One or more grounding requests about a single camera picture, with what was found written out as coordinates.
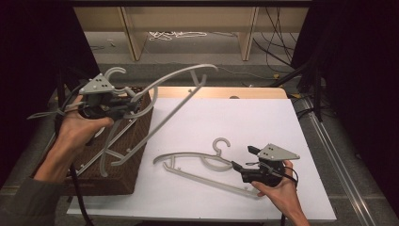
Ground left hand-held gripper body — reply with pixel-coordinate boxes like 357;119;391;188
78;73;128;121

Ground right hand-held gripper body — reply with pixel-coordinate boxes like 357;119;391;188
241;143;300;187

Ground grey plastic clothes hanger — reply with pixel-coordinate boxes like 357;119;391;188
152;137;267;199
100;63;219;178
67;119;139;177

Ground brown wicker basket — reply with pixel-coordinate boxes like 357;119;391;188
31;86;155;196

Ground person's right hand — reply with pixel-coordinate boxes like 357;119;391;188
251;159;304;215

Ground person's left hand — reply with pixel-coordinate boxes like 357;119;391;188
57;95;115;154

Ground white table mat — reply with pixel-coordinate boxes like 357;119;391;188
66;97;337;223

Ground black metal stand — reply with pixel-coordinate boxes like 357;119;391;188
271;57;326;122

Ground black curtain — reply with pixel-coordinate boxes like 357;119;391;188
0;0;100;186

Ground light wooden bench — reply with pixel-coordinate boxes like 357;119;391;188
73;6;310;62

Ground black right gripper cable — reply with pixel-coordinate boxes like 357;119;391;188
280;165;299;226

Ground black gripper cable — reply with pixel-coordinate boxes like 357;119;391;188
280;165;299;226
56;82;96;226

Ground metal floor rail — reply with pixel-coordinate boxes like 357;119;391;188
300;96;379;226

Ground white cable bundle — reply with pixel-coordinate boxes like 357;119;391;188
148;30;209;42

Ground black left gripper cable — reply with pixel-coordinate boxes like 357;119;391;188
56;82;96;226

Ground black floor cables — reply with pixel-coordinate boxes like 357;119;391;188
252;7;304;74

